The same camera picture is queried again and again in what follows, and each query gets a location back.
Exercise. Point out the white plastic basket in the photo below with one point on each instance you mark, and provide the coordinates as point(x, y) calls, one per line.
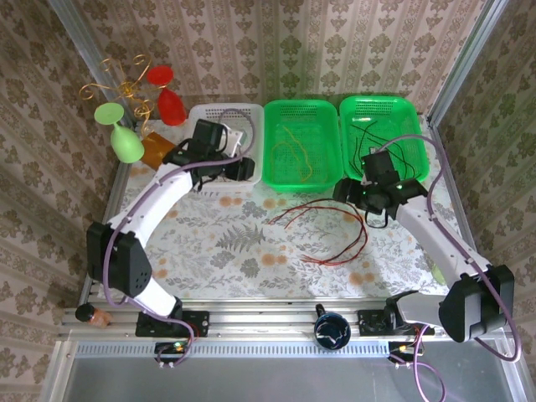
point(209, 113)

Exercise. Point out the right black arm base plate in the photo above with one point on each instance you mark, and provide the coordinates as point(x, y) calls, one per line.
point(370, 324)

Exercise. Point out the green plastic basket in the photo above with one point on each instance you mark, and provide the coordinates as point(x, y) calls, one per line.
point(402, 117)
point(322, 142)

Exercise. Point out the green plastic wine glass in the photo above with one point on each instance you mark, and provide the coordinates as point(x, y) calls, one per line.
point(125, 144)

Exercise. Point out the red plastic wine glass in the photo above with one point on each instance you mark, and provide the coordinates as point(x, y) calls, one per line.
point(169, 106)

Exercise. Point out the grey metal panel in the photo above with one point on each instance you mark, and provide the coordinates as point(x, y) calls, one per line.
point(272, 377)

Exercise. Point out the right small circuit board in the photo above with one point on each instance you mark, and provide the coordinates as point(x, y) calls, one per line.
point(404, 349)

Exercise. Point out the left small circuit board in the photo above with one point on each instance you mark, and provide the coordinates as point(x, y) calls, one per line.
point(171, 347)

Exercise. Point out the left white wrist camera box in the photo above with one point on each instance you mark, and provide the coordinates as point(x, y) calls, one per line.
point(234, 136)

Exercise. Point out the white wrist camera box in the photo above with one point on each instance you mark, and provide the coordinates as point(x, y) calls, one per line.
point(366, 180)
point(234, 136)

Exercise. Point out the floral tablecloth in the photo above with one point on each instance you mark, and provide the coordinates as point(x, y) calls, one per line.
point(234, 272)

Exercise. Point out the aluminium extrusion frame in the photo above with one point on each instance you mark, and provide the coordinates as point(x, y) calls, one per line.
point(272, 312)

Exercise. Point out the brown wooden block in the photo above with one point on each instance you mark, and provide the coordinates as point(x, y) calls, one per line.
point(157, 148)

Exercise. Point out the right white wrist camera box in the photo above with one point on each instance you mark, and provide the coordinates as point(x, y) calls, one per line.
point(366, 180)

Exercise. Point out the clear green plastic cup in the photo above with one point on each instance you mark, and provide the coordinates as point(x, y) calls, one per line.
point(438, 275)

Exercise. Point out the small circuit board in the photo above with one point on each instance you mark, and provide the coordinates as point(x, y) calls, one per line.
point(404, 349)
point(171, 347)

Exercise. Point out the dark blue mug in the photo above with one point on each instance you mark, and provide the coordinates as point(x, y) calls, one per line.
point(331, 331)

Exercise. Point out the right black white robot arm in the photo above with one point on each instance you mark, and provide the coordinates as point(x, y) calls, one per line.
point(435, 234)

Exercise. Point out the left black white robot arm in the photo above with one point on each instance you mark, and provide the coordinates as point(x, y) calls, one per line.
point(167, 188)

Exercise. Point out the black capped spice bottle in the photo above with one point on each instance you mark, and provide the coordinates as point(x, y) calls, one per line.
point(86, 312)

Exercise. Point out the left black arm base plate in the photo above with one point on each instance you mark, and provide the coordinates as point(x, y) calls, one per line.
point(201, 322)

